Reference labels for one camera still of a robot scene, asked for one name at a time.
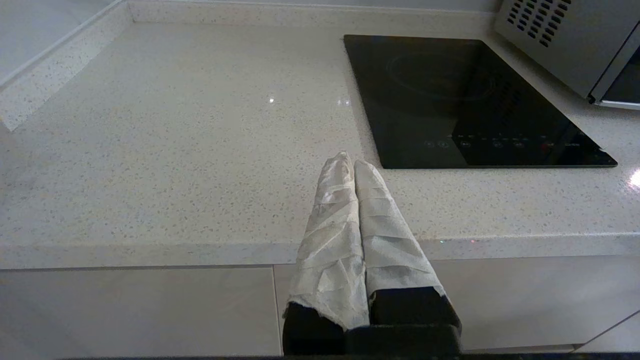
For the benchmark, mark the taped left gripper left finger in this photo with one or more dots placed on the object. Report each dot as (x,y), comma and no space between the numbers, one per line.
(330,250)

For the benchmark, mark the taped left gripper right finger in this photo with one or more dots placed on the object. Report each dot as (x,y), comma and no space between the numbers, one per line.
(390,250)

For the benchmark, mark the dark glass microwave door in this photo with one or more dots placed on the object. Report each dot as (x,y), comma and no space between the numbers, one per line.
(625,82)

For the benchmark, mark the silver microwave oven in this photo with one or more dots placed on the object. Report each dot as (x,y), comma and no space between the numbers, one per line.
(575,45)

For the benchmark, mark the black glass induction cooktop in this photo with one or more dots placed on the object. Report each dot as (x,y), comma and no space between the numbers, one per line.
(450,107)

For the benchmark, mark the wide grey cabinet front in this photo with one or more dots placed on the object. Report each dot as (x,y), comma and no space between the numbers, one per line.
(125,312)

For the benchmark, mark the angled grey cabinet front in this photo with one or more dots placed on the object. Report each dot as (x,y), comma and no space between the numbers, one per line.
(620,335)

